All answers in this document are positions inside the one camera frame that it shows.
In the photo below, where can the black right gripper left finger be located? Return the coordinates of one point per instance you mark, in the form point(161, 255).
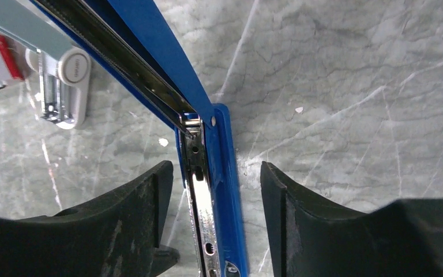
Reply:
point(115, 234)

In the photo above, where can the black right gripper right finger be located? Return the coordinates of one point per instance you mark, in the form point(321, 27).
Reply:
point(310, 235)

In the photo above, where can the light blue white stapler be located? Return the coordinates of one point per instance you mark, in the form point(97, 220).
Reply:
point(64, 69)

